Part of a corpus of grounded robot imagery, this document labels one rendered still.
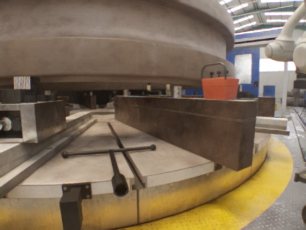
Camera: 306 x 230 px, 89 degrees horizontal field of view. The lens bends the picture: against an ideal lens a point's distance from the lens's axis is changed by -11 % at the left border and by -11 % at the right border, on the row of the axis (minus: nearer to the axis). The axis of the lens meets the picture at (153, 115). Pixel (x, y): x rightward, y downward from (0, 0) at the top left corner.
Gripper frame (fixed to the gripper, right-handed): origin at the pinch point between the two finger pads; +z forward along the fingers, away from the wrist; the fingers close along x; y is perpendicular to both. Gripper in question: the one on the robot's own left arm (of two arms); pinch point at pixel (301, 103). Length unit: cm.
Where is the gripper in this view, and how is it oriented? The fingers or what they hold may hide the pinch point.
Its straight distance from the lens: 128.6
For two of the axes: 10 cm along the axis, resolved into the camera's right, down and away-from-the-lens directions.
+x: -9.3, 0.4, -3.6
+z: 0.0, 9.9, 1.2
